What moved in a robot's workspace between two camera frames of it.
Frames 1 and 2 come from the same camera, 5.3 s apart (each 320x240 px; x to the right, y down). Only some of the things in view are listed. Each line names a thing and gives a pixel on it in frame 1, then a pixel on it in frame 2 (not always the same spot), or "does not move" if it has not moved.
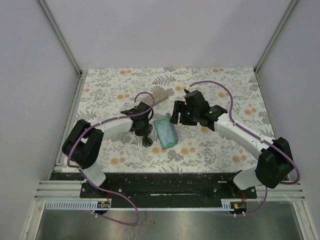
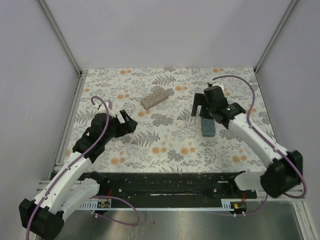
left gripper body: [144, 132] to [122, 125]
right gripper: [181, 112] to [202, 105]
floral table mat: [187, 148] does not move
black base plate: [162, 190] does not move
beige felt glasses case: [154, 98] does not move
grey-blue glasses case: [167, 134] to [208, 127]
